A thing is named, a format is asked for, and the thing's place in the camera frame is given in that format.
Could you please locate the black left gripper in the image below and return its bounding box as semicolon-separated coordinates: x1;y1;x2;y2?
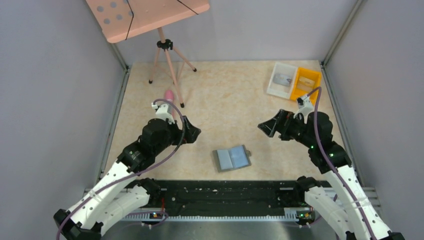
153;115;201;155

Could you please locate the pink music stand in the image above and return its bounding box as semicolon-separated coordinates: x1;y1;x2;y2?
86;0;210;108

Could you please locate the card in white bin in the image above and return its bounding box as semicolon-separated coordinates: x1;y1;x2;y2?
272;73;292;87

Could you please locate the aluminium frame rail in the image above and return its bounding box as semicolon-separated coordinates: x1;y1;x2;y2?
82;187;382;223

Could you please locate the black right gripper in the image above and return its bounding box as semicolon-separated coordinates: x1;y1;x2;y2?
258;108;316;148

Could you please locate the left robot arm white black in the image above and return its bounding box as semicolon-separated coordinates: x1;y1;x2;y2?
53;115;202;240

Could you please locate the white plastic bin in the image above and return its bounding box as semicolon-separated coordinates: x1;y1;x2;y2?
266;62;298;99

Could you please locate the pink cylindrical bottle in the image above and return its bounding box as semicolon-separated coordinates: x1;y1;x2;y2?
164;89;175;103

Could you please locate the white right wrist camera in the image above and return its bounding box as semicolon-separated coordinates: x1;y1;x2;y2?
294;94;314;120

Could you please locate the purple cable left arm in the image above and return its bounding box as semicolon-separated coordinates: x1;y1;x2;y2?
55;98;186;240

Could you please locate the grey-green leather card holder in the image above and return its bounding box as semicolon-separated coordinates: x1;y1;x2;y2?
212;144;252;173

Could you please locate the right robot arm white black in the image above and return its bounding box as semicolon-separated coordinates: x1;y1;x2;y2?
258;109;404;240

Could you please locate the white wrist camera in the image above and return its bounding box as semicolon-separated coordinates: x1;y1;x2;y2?
294;94;314;120
151;103;175;125

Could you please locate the card in yellow bin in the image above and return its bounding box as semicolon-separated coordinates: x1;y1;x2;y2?
297;76;315;92

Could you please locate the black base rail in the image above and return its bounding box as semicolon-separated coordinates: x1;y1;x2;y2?
144;180;312;217

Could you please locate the yellow plastic bin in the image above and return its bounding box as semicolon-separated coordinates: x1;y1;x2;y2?
289;67;322;101

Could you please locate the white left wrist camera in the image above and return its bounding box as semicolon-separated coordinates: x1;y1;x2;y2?
151;103;175;125

